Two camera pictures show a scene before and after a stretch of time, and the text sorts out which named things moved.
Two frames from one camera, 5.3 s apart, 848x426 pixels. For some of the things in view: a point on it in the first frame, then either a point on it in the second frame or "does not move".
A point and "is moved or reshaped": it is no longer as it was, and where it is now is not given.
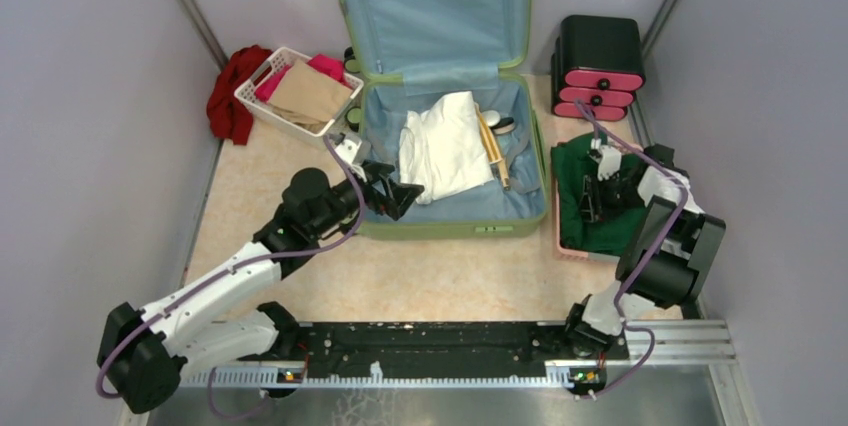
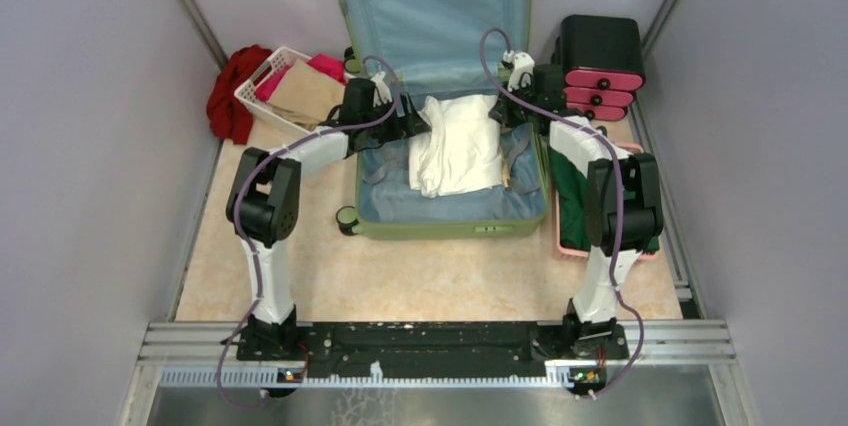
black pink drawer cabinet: (597, 60) does not move
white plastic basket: (246, 97) does not move
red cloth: (229, 117) does not move
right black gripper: (593, 208) to (501, 112)
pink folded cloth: (329, 64) does not move
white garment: (443, 148) is moved or reshaped
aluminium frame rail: (636, 345) does not move
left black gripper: (402, 195) to (407, 125)
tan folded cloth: (309, 98) does not move
